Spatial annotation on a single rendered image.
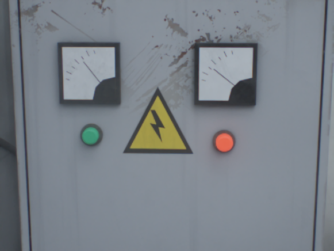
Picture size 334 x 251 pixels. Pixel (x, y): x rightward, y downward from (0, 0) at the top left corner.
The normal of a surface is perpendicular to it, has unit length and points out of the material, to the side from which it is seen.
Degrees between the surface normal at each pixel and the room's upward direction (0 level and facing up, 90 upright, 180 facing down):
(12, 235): 90
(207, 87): 90
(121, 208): 90
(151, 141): 90
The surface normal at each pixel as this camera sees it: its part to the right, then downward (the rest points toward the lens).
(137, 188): -0.04, 0.21
